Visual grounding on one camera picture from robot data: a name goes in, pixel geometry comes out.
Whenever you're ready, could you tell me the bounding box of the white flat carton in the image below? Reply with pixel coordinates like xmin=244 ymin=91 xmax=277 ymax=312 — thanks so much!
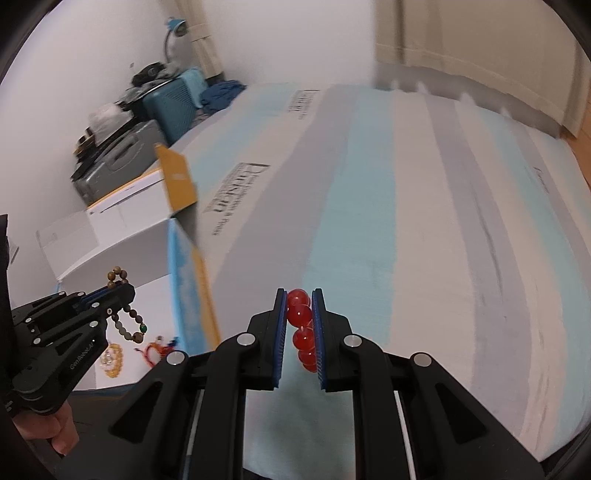
xmin=87 ymin=168 xmax=172 ymax=224

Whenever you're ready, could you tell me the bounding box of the white bead bracelet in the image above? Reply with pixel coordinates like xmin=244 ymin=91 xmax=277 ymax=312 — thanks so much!
xmin=95 ymin=344 xmax=125 ymax=380

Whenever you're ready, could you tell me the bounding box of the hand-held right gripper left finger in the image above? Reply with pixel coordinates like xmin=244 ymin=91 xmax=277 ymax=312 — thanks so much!
xmin=60 ymin=288 xmax=289 ymax=480

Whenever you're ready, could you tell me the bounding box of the white cardboard box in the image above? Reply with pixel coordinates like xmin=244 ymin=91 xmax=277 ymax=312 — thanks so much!
xmin=36 ymin=143 xmax=223 ymax=394

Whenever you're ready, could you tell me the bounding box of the brown bead bracelet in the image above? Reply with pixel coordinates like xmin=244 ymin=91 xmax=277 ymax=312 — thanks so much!
xmin=105 ymin=265 xmax=149 ymax=345

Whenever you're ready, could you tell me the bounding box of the blue desk lamp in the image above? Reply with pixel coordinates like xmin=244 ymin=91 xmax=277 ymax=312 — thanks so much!
xmin=161 ymin=16 xmax=188 ymax=65

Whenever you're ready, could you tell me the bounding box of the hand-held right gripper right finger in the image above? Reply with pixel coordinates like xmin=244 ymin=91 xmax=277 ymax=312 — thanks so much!
xmin=311 ymin=288 xmax=546 ymax=480

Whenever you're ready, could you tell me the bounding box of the dark blue cloth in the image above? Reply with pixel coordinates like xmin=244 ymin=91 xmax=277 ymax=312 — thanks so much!
xmin=199 ymin=80 xmax=248 ymax=114

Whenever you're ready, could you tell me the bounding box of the beige curtain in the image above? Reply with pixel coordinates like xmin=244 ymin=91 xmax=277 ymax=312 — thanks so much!
xmin=373 ymin=0 xmax=591 ymax=139
xmin=190 ymin=0 xmax=228 ymax=80

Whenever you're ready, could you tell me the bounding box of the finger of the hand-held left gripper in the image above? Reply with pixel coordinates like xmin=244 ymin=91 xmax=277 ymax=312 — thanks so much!
xmin=11 ymin=285 xmax=116 ymax=331
xmin=28 ymin=282 xmax=137 ymax=348

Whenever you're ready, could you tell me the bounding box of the grey suitcase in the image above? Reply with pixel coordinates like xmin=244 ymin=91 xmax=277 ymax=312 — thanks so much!
xmin=73 ymin=119 xmax=168 ymax=207

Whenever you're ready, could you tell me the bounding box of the striped blue grey blanket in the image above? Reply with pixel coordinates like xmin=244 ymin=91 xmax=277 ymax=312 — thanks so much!
xmin=171 ymin=82 xmax=591 ymax=480

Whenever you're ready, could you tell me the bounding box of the red bead bracelet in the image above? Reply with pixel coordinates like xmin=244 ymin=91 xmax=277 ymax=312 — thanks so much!
xmin=286 ymin=287 xmax=319 ymax=374

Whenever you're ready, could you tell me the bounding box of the dark clothes pile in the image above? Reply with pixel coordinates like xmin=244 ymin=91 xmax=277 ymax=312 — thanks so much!
xmin=130 ymin=62 xmax=182 ymax=89

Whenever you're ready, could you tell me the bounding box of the blue suitcase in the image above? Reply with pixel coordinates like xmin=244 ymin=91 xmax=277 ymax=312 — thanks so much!
xmin=141 ymin=69 xmax=209 ymax=147

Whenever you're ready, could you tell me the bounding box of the person's left hand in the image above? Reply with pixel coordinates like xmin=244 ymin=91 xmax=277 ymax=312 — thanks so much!
xmin=13 ymin=401 xmax=80 ymax=459

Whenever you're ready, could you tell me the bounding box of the white plastic bag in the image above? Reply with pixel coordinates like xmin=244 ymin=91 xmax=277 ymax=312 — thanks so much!
xmin=87 ymin=102 xmax=136 ymax=136

